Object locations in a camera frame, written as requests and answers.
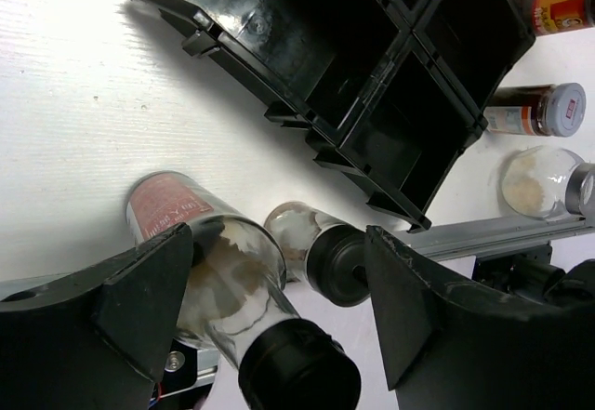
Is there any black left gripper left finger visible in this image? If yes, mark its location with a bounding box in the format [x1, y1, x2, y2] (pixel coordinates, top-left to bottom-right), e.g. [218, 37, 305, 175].
[1, 225, 193, 409]

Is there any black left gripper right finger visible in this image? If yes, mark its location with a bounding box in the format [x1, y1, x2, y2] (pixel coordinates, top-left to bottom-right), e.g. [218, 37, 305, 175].
[364, 226, 594, 409]

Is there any red-label black-cap bottle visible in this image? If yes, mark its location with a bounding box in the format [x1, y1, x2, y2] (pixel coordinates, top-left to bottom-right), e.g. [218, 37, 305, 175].
[126, 171, 362, 409]

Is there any black-cap pepper grinder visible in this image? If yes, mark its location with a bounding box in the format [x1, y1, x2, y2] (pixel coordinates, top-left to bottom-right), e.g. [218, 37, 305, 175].
[264, 202, 370, 308]

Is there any round clear glass jar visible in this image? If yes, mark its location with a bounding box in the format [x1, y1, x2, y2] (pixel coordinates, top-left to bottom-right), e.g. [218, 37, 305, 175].
[499, 146, 594, 221]

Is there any grey-lid spice jar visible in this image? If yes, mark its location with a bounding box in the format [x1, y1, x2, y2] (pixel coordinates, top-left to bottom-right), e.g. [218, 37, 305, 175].
[483, 83, 587, 138]

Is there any black four-compartment tray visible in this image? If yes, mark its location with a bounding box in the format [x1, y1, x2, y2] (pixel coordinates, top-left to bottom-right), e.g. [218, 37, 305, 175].
[142, 0, 536, 231]

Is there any red-lid sauce jar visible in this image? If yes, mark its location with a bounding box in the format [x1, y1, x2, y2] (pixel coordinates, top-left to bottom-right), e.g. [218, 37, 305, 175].
[515, 0, 594, 36]

